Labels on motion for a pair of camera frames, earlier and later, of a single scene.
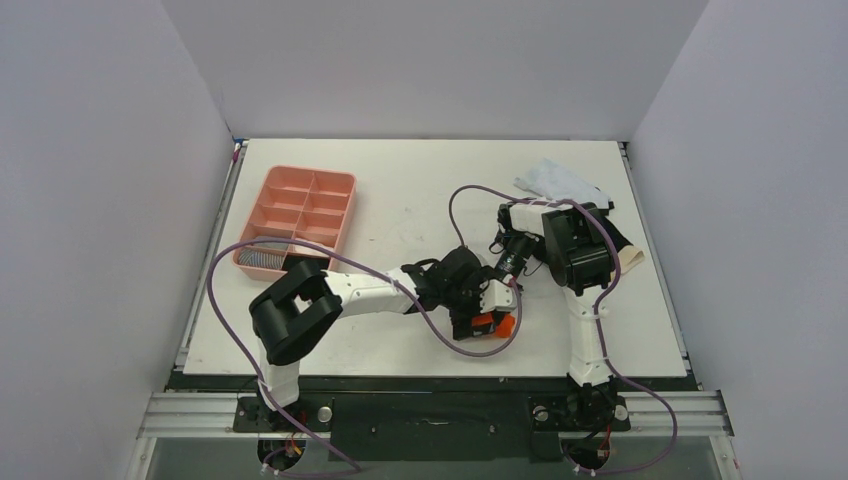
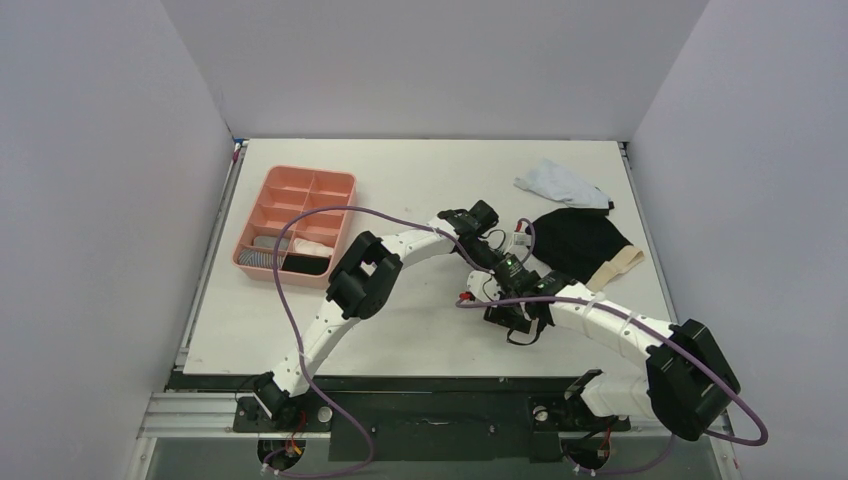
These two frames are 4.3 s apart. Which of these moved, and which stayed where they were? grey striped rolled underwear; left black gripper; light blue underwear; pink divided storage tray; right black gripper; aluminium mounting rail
Moved: right black gripper; left black gripper
Stayed: light blue underwear; aluminium mounting rail; grey striped rolled underwear; pink divided storage tray
